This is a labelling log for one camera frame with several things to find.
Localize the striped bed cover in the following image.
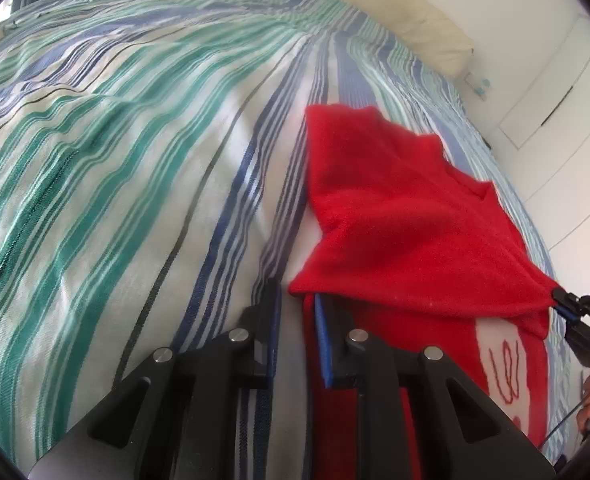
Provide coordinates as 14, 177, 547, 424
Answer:
0, 0, 583, 480

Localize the white wardrobe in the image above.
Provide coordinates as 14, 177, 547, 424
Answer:
492, 7, 590, 261

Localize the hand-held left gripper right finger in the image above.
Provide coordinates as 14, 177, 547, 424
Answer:
314, 294, 522, 480

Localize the thin black cable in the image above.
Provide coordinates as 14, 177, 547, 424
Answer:
538, 395, 590, 453

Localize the cream pillow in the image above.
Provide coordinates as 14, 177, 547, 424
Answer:
215, 0, 476, 79

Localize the wall socket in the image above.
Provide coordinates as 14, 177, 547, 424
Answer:
465, 72, 492, 97

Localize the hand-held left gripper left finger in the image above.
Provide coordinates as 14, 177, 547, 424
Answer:
87, 277, 283, 480

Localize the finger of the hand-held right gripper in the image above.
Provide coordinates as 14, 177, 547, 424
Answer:
551, 287, 585, 320
564, 319, 590, 365

